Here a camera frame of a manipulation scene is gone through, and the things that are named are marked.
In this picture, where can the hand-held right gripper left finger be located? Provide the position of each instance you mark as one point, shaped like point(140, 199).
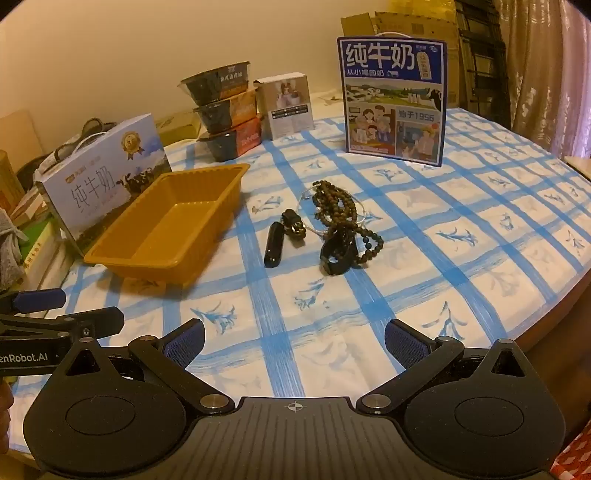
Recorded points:
point(184, 346)

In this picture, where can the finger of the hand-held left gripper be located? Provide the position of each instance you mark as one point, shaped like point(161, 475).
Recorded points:
point(101, 321)
point(39, 299)

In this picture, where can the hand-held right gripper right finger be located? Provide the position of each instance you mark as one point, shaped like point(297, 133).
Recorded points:
point(406, 344)

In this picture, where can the yellow plastic tray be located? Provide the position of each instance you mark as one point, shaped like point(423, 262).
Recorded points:
point(175, 221)

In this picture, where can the grey cloth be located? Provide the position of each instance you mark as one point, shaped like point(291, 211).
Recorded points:
point(11, 258)

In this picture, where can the green book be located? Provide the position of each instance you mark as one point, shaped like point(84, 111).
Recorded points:
point(44, 235)

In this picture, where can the blue checked tablecloth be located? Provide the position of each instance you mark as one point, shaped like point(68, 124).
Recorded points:
point(415, 277)

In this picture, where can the stack of paperback books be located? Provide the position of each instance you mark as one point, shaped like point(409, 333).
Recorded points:
point(30, 203)

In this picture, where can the brown box with red label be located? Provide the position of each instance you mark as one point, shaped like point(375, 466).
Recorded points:
point(9, 180)

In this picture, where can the pale blue milk carton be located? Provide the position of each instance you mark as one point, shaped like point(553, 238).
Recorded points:
point(106, 180)

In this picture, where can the light wooden board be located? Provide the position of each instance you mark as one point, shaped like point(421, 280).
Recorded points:
point(18, 129)

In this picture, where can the red patterned item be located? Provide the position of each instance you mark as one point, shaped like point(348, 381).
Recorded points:
point(579, 457)

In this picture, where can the red-sleeved instant food bowl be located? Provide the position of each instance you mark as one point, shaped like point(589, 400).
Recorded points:
point(231, 143)

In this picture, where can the flat cardboard piece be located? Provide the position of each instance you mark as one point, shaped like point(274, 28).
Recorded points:
point(180, 122)

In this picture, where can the orange-sleeved instant food bowl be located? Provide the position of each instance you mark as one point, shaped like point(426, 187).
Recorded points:
point(231, 110)

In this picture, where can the dark blue milk carton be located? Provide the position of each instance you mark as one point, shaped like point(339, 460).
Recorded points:
point(392, 92)

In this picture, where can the small white product box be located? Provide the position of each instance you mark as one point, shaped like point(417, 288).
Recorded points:
point(286, 106)

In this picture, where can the black-sleeved instant food bowl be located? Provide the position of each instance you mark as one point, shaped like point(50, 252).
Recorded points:
point(217, 83)

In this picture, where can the black folding rack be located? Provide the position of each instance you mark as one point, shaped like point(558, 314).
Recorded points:
point(480, 60)

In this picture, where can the patterned beige curtain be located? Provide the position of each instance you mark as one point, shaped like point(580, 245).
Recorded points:
point(545, 69)

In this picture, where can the open cardboard box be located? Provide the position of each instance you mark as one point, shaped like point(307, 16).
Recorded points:
point(443, 27)

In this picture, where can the yellow plastic bag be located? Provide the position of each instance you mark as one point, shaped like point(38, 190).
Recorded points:
point(415, 5)

